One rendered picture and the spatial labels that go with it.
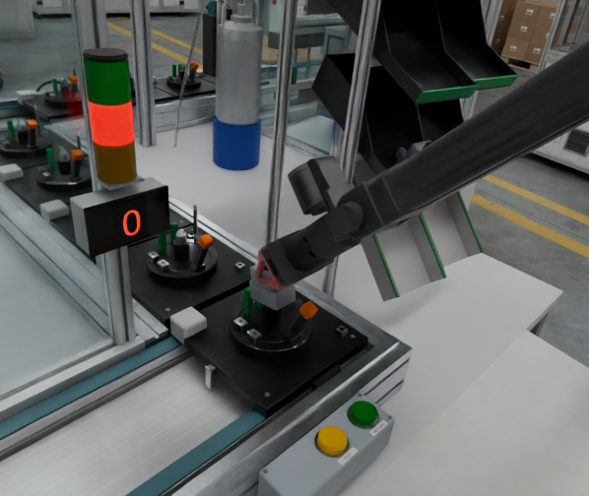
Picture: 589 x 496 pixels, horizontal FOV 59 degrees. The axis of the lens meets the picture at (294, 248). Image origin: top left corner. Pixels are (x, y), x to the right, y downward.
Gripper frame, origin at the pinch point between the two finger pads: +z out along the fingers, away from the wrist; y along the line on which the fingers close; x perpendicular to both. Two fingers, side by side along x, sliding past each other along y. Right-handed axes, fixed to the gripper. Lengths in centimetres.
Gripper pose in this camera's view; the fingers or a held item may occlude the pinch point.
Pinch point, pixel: (270, 272)
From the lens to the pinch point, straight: 83.8
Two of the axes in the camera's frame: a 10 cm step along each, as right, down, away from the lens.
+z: -5.4, 3.4, 7.7
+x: 4.6, 8.8, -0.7
